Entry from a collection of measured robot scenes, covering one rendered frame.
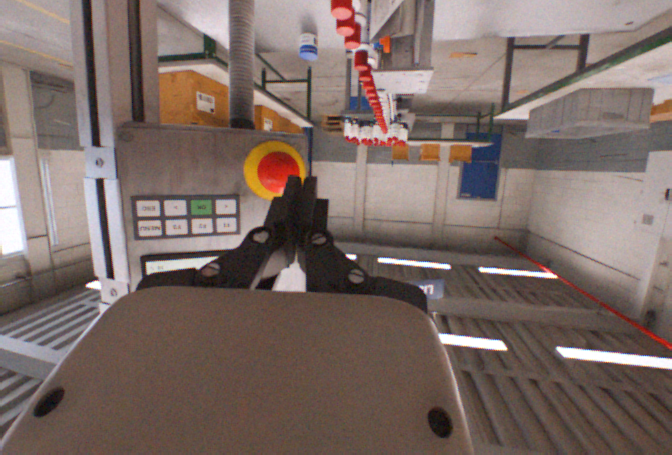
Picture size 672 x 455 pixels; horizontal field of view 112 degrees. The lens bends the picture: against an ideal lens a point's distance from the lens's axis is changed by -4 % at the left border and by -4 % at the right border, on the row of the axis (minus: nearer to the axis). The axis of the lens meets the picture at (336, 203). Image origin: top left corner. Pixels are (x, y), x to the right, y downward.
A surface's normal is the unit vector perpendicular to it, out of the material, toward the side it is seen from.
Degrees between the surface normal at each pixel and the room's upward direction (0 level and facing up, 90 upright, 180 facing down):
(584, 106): 90
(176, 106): 92
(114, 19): 90
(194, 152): 90
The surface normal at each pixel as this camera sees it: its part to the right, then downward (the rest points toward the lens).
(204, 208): 0.36, 0.15
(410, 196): -0.17, 0.14
